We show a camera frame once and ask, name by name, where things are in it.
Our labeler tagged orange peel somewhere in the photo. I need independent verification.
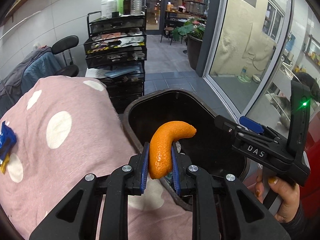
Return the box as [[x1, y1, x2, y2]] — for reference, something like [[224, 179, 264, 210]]
[[149, 121, 196, 179]]

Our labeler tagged blue plastic wrapper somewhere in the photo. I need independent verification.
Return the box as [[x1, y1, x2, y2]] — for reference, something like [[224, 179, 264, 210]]
[[0, 122, 17, 164]]

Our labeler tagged yellow foam fruit net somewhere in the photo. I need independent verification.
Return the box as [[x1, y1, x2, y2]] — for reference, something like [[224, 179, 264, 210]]
[[0, 154, 10, 174]]

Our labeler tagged brown trash bin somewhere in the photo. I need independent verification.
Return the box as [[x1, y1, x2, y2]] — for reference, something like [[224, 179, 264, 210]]
[[120, 87, 251, 212]]

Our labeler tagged right hand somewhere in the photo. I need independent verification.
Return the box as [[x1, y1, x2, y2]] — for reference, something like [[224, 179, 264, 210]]
[[267, 177, 300, 223]]

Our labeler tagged pink polka dot blanket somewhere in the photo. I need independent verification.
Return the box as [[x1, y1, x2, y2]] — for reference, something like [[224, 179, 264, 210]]
[[0, 75, 193, 240]]

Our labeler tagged black round stool chair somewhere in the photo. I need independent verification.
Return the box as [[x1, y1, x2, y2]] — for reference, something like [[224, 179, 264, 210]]
[[52, 35, 79, 77]]

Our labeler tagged black mesh cart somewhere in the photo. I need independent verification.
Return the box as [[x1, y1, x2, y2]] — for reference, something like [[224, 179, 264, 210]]
[[84, 11, 148, 113]]

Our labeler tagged potted green plant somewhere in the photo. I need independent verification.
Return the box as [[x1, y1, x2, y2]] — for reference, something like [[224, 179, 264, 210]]
[[172, 17, 206, 41]]

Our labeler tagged clear water bottle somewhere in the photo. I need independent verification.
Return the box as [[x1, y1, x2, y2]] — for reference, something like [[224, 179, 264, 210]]
[[131, 0, 143, 15]]

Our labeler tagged white pump bottle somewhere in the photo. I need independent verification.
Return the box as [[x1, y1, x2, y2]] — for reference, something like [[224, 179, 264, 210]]
[[101, 0, 117, 18]]

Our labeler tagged glass entrance door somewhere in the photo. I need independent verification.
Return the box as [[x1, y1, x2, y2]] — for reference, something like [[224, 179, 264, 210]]
[[143, 0, 166, 35]]

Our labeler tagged green lotion bottle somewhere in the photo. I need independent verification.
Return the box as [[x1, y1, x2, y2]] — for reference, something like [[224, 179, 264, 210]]
[[117, 0, 124, 15]]

